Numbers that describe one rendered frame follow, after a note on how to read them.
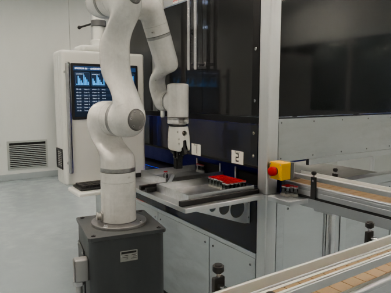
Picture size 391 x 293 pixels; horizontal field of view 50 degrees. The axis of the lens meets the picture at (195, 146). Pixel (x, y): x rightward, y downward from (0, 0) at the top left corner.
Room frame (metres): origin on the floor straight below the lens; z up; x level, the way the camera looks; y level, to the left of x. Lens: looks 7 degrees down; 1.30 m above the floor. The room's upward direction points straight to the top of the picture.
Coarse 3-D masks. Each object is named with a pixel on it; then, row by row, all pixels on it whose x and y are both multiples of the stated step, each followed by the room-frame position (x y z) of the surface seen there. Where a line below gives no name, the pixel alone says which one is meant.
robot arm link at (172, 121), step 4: (168, 120) 1.61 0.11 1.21; (172, 120) 1.59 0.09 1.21; (176, 120) 1.59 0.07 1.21; (180, 120) 1.59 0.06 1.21; (184, 120) 1.60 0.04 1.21; (188, 120) 1.62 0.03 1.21; (172, 124) 1.61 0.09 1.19; (176, 124) 1.60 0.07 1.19; (180, 124) 1.60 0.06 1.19; (184, 124) 1.62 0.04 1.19
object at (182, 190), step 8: (160, 184) 1.81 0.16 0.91; (168, 184) 1.83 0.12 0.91; (176, 184) 1.85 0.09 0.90; (184, 184) 1.88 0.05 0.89; (192, 184) 1.90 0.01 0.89; (200, 184) 1.93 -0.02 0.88; (160, 192) 1.77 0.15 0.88; (168, 192) 1.71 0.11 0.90; (176, 192) 1.66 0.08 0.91; (184, 192) 1.77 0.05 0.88; (192, 192) 1.77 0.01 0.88; (200, 192) 1.77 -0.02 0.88; (208, 192) 1.64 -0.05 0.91; (216, 192) 1.66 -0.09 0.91; (224, 192) 1.68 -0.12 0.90
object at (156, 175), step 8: (160, 168) 2.20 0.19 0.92; (168, 168) 2.22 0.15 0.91; (184, 168) 2.28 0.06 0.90; (192, 168) 2.31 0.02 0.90; (144, 176) 2.10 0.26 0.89; (152, 176) 2.02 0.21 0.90; (160, 176) 1.97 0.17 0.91; (168, 176) 2.14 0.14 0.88; (176, 176) 2.14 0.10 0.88; (184, 176) 1.98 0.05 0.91; (192, 176) 2.00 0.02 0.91; (200, 176) 2.03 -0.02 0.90
